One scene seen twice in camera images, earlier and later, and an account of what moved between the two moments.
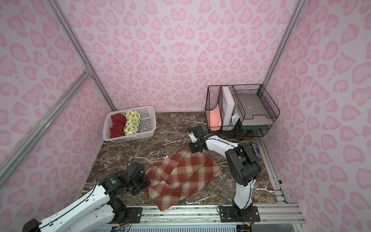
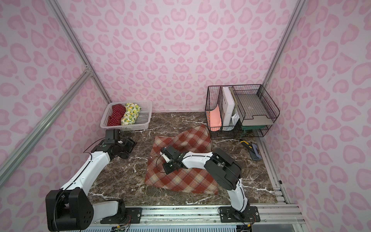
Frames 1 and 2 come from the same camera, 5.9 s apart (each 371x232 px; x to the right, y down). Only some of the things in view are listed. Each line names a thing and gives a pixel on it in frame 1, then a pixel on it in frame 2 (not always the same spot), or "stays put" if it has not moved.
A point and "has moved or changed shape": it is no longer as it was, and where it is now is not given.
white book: [228, 106] stays put
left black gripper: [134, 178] → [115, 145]
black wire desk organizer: [249, 107] stays put
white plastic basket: [128, 124] has moved or changed shape
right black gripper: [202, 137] → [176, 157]
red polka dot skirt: [117, 130] has moved or changed shape
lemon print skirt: [133, 121] → [132, 110]
